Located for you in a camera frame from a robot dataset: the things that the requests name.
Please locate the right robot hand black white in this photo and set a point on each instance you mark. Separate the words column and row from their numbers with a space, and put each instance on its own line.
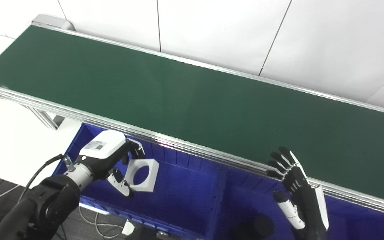
column 303, row 193

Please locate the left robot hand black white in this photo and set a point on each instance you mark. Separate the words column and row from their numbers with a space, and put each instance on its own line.
column 103, row 150

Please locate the white square part round hole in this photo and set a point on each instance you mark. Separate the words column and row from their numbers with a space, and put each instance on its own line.
column 143, row 185

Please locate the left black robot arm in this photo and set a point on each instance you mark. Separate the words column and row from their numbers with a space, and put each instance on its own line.
column 42, row 206

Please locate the blue plastic bin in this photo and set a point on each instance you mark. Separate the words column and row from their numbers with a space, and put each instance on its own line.
column 182, row 196
column 252, row 200

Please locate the aluminium conveyor leg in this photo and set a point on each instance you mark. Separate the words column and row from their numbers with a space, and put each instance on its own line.
column 43, row 118

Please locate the green conveyor belt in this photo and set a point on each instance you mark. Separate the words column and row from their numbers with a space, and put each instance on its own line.
column 192, row 106
column 212, row 156

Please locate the grey conveyor end cap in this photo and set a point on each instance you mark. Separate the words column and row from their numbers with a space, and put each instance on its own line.
column 53, row 21

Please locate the white power adapter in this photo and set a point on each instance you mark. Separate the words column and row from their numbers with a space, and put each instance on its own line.
column 128, row 228

